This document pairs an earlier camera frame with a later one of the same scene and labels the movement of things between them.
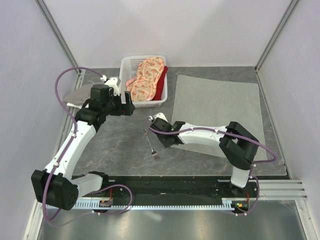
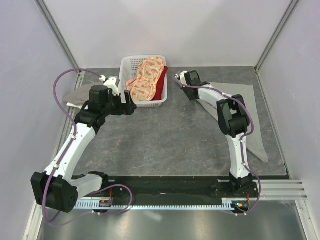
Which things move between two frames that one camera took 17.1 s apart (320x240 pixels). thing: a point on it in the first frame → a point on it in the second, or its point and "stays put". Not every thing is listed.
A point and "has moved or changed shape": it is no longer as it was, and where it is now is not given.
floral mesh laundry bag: (142, 87) stays put
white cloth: (70, 104) stays put
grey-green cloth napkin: (211, 102) has moved or changed shape
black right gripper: (164, 143) → (184, 89)
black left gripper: (126, 109) stays put
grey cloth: (79, 96) stays put
